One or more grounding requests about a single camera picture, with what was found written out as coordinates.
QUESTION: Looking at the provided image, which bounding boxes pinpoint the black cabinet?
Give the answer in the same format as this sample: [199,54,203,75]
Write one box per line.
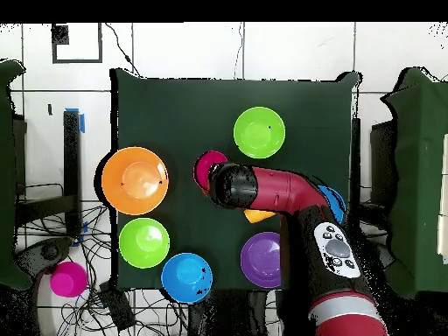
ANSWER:
[369,120,398,211]

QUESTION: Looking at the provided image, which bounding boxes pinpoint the white round stool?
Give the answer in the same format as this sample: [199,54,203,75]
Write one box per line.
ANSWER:
[36,272,92,336]

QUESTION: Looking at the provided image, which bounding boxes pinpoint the blue plastic bowl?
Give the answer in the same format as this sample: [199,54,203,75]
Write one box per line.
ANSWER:
[160,252,214,305]
[317,185,347,225]

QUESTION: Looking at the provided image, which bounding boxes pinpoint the tangled floor cables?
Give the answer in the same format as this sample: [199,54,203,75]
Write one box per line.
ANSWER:
[17,204,190,336]

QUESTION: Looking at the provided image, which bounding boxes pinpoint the black floor cable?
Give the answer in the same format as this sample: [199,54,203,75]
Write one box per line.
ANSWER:
[233,22,245,80]
[104,22,143,78]

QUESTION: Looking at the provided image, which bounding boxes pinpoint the purple plastic bowl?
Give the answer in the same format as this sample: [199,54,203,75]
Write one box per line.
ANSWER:
[240,231,283,290]

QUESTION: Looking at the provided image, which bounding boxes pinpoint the black power brick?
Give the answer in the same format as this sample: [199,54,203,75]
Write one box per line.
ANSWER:
[98,280,137,332]

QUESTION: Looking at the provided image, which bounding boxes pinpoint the large orange plastic bowl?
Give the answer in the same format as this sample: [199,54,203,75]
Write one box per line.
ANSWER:
[101,146,170,216]

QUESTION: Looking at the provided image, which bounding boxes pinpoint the green cloth side table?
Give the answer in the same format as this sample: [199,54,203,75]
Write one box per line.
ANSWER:
[380,66,448,298]
[0,58,33,292]

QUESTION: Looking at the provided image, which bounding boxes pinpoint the dark grey chair base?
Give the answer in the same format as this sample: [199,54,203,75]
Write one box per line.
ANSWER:
[15,236,75,279]

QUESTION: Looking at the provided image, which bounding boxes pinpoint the black square floor frame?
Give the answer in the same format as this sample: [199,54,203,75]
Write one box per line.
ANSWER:
[51,22,103,65]

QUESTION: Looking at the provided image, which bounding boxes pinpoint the black stand frame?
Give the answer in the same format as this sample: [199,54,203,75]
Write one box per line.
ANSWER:
[13,109,83,239]
[350,116,362,242]

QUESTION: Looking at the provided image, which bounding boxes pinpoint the pink plastic bowl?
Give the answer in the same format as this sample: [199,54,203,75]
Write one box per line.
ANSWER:
[192,150,229,192]

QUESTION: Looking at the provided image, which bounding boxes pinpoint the blue tape strip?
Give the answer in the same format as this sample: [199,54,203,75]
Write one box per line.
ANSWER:
[64,107,86,134]

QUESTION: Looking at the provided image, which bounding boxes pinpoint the pink plastic cup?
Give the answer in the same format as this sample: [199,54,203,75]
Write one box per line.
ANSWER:
[49,261,88,298]

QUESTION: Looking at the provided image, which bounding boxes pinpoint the green plastic bowl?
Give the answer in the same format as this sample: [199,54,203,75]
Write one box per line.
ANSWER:
[233,106,287,159]
[118,217,171,270]

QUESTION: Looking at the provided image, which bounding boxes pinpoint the orange plastic cup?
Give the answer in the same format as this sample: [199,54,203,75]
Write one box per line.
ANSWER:
[243,208,277,224]

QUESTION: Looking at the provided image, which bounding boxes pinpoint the dark green table cloth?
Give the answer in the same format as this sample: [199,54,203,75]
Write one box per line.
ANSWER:
[110,67,361,294]

